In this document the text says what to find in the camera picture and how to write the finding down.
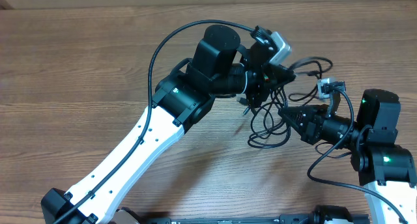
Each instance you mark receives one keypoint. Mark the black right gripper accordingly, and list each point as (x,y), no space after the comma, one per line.
(313,127)

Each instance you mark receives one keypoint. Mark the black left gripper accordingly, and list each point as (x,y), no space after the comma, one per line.
(260,77)

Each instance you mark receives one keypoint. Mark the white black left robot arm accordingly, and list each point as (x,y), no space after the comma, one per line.
(221,67)

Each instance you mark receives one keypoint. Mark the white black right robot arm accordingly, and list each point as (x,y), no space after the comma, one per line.
(386,171)

